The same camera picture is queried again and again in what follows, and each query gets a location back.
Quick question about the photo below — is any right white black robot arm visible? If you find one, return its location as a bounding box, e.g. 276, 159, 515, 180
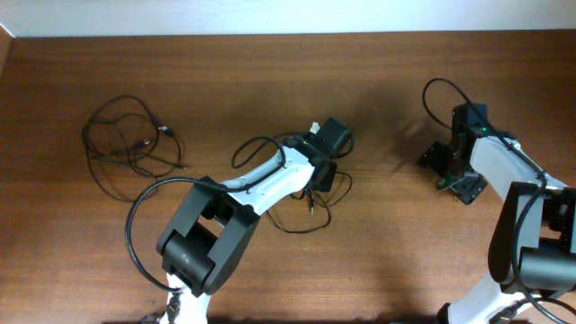
418, 104, 575, 323

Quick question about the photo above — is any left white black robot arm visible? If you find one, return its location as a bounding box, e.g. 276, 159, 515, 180
157, 118, 353, 323

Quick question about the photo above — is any black usb cable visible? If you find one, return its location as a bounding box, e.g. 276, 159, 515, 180
82, 112, 188, 179
265, 170, 354, 235
83, 94, 163, 203

